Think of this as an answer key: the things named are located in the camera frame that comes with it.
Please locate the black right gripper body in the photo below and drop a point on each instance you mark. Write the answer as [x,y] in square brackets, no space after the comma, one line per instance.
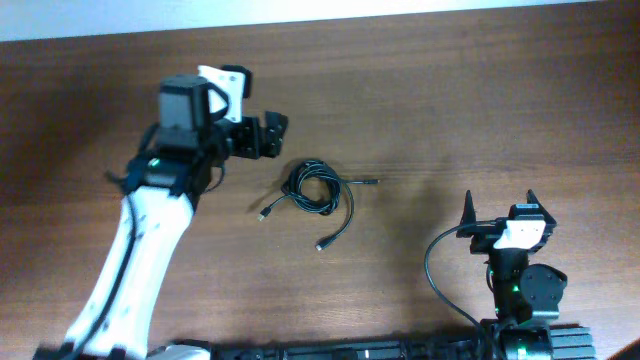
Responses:
[487,238]

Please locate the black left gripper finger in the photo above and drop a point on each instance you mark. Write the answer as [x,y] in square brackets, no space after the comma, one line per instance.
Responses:
[270,144]
[275,123]

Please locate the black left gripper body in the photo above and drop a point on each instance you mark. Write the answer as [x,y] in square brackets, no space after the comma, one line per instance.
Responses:
[242,138]

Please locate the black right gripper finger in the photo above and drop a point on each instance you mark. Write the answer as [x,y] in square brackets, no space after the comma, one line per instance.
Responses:
[469,214]
[531,197]

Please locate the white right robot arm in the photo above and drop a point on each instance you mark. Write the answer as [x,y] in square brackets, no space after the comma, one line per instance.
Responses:
[526,296]

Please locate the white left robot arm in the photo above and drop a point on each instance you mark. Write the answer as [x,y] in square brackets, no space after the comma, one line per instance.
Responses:
[200,126]

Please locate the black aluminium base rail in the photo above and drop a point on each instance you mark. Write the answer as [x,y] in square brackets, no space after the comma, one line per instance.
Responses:
[563,343]

